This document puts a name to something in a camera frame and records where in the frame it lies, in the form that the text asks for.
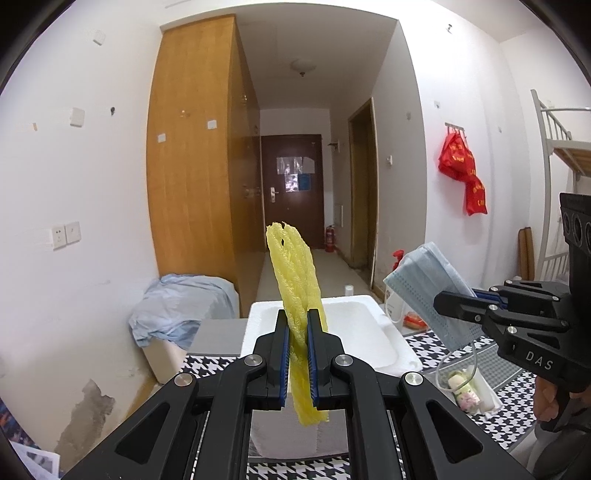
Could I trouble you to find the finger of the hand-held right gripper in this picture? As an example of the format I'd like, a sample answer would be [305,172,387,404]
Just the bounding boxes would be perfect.
[473,281,573,305]
[434,291,568,352]

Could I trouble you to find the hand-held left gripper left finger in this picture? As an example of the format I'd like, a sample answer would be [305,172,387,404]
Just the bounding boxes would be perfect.
[62,310,291,480]

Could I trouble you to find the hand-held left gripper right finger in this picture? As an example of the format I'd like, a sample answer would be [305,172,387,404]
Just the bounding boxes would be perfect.
[307,309,536,480]

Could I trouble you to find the blue face mask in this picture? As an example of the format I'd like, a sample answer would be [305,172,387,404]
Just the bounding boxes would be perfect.
[383,241,483,388]

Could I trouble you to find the white foam box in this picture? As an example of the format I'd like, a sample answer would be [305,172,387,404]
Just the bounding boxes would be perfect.
[240,295,423,457]

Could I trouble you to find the yellow foam fruit net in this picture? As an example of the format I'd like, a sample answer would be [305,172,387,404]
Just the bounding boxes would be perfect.
[266,222,329,428]

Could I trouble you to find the person's right hand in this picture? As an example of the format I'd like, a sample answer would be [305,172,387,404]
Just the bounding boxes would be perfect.
[533,376,561,428]

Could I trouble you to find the wooden boards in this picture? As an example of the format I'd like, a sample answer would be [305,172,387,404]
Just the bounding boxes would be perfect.
[517,227,536,281]

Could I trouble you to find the houndstooth table mat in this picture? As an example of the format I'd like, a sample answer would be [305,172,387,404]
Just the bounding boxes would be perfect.
[178,330,555,480]

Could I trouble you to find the white lotion pump bottle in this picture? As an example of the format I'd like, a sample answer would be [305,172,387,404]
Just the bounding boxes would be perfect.
[385,250,411,330]

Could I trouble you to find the red plastic bag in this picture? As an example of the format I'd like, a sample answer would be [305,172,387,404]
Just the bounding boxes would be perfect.
[462,175,488,216]
[438,131,477,183]

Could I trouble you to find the light blue cloth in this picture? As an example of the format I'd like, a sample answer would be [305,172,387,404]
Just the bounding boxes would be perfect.
[128,274,238,349]

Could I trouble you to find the dark brown entrance door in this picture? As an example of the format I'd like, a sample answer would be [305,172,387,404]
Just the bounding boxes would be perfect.
[260,135,326,252]

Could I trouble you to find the white metal bunk bed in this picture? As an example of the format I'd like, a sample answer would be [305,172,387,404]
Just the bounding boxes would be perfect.
[530,89,591,282]

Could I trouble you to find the wooden wardrobe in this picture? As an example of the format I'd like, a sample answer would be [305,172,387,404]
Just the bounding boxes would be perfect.
[147,14,266,305]

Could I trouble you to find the printed papers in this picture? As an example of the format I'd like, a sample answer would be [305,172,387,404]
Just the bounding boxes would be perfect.
[9,443,61,478]

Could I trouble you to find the wooden side door frame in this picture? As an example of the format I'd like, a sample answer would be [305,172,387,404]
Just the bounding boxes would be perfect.
[348,98,379,289]

